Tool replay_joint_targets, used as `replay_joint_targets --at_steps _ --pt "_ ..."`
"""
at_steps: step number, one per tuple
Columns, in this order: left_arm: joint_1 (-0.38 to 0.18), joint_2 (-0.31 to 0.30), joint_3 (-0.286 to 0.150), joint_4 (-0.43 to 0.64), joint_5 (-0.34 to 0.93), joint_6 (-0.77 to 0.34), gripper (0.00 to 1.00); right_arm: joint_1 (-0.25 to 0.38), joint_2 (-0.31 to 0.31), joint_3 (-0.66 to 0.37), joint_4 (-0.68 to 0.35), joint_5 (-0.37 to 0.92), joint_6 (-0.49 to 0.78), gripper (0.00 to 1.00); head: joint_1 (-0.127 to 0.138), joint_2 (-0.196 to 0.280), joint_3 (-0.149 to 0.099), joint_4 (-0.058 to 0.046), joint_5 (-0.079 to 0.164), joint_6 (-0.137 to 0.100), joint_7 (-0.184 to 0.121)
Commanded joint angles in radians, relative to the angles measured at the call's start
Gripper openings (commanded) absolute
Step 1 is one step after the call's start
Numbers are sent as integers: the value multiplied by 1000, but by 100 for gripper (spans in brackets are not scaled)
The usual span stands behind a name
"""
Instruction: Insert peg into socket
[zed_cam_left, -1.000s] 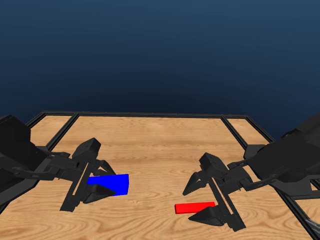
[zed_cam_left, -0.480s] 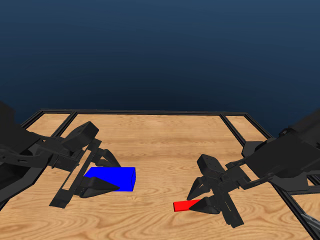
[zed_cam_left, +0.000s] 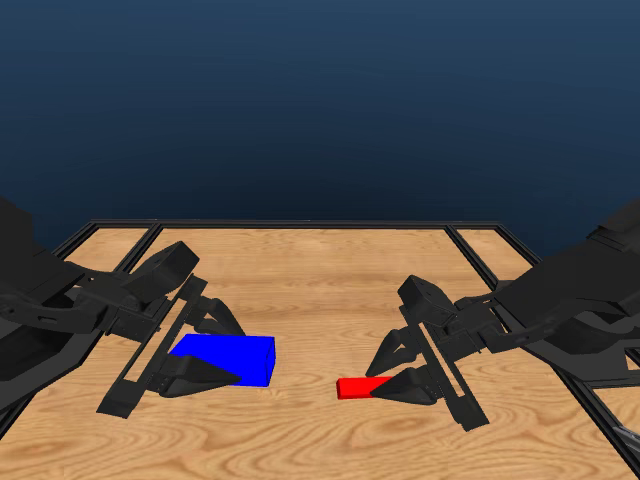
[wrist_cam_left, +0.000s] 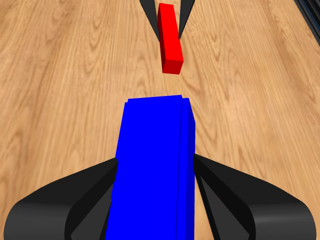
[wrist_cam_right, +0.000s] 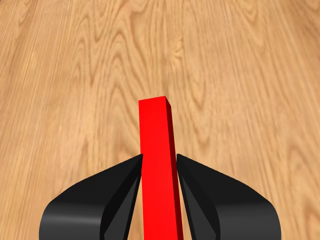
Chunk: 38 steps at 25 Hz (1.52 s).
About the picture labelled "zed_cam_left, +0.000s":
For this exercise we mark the black table frame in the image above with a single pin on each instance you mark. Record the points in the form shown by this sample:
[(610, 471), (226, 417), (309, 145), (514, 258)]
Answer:
[(300, 224)]

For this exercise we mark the thin red peg bar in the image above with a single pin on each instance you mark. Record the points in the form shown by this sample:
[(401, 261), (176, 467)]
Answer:
[(355, 388)]

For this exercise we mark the blue hollow socket block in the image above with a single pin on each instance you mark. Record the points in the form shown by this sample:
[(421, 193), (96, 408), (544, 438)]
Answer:
[(250, 355)]

